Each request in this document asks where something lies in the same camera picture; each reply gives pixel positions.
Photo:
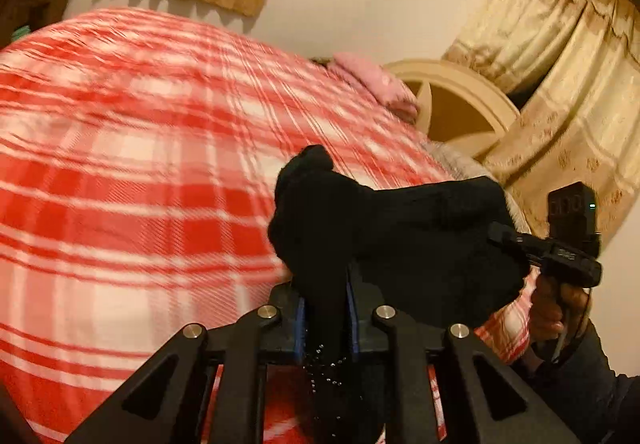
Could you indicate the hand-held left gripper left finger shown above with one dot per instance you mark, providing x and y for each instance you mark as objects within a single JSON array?
[{"x": 300, "y": 324}]

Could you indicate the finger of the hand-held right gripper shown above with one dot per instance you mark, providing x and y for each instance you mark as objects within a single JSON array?
[{"x": 507, "y": 235}]

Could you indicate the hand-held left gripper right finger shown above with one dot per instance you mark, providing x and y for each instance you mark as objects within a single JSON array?
[{"x": 354, "y": 324}]

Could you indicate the black pants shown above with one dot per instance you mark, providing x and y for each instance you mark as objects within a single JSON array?
[{"x": 410, "y": 234}]

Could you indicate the person's right forearm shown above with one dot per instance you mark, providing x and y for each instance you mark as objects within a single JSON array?
[{"x": 590, "y": 389}]

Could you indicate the person's right hand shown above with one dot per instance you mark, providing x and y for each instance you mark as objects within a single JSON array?
[{"x": 545, "y": 309}]

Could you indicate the grey pillow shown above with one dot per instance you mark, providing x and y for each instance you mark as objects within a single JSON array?
[{"x": 460, "y": 164}]

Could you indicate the cream wooden headboard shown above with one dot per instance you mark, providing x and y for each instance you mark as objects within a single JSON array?
[{"x": 465, "y": 114}]

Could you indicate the long beige patterned curtain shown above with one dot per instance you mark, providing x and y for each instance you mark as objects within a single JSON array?
[{"x": 560, "y": 99}]

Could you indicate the pink pillow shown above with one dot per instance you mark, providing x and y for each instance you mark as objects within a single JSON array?
[{"x": 375, "y": 81}]

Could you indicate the red plaid blanket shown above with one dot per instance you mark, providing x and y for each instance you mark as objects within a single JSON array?
[{"x": 125, "y": 174}]

